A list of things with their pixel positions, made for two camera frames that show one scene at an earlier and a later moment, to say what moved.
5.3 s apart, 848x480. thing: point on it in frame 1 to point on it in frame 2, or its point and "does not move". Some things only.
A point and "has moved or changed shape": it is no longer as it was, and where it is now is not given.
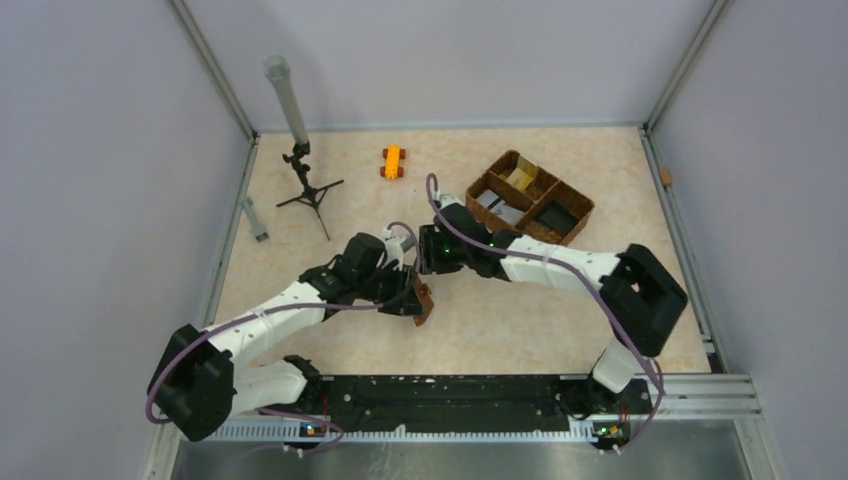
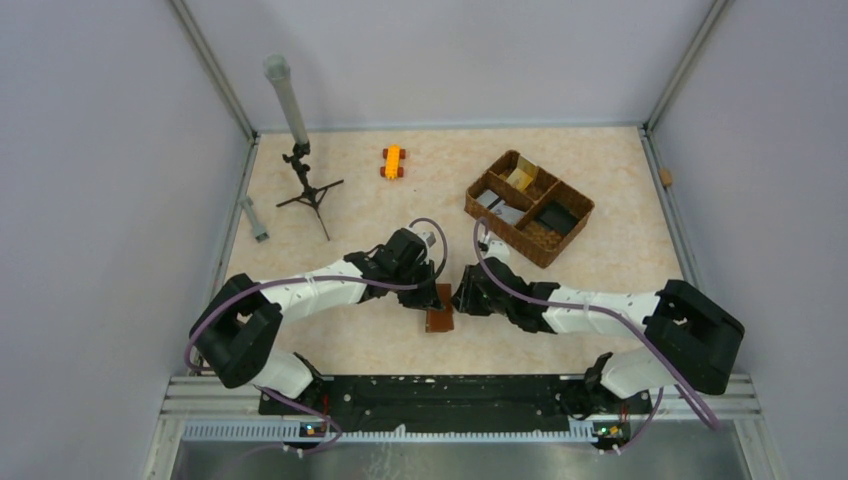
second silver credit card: (499, 207) does not move
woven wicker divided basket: (518, 196) does not move
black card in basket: (558, 216) does not move
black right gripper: (429, 238) to (464, 299)
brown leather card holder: (425, 293) has moved or changed shape
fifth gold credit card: (522, 175) does not move
